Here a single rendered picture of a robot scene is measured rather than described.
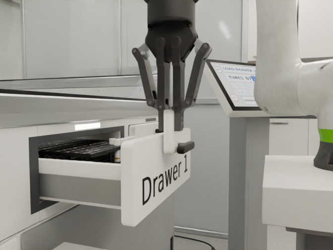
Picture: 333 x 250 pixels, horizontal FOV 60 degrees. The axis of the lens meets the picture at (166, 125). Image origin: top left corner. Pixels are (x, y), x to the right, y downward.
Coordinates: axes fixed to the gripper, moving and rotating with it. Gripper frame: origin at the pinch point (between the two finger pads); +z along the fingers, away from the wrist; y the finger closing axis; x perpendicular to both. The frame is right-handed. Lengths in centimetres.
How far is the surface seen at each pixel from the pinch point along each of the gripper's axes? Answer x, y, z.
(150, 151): -5.4, -1.3, 2.5
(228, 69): 95, -3, -22
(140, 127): 23.2, -15.9, 1.3
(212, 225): 169, -23, 85
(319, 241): 22.3, 25.5, 24.1
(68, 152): -4.8, -16.2, 3.5
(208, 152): 169, -26, 30
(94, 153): -4.8, -11.1, 3.4
